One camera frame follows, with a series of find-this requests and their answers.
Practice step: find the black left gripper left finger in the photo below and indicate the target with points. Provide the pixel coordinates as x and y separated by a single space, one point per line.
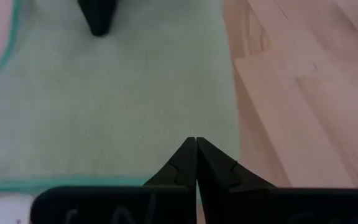
120 205

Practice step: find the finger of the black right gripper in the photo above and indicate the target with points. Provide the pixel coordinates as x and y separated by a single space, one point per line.
98 15

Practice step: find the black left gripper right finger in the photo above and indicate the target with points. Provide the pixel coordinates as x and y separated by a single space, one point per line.
275 205

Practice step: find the light green microfiber towel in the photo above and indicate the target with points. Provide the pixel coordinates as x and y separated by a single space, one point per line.
120 93

